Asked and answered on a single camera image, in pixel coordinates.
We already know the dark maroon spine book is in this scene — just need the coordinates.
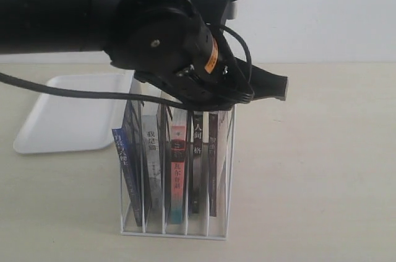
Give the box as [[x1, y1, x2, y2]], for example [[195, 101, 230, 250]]
[[208, 110, 232, 217]]

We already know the white rectangular tray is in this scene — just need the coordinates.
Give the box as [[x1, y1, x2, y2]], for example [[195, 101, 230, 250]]
[[13, 72, 133, 154]]

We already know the white wire book rack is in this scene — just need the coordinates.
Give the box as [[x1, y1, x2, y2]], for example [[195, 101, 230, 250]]
[[113, 100, 235, 240]]

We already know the black spine book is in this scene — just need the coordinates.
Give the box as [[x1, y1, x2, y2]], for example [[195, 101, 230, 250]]
[[191, 111, 204, 214]]

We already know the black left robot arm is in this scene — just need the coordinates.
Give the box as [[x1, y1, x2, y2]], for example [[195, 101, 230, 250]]
[[1, 0, 288, 111]]

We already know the black cable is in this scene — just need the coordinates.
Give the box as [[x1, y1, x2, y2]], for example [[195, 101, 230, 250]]
[[0, 25, 256, 108]]

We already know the red spine book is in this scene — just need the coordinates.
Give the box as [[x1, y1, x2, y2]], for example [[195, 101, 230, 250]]
[[170, 108, 188, 225]]

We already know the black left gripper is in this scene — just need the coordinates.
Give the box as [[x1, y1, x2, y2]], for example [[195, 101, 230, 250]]
[[136, 22, 288, 110]]

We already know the dark blue moon book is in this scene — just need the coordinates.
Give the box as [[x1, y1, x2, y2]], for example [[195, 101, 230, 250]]
[[112, 100, 143, 227]]

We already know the grey spine book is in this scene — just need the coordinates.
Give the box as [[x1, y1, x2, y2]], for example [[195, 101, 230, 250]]
[[140, 102, 165, 213]]

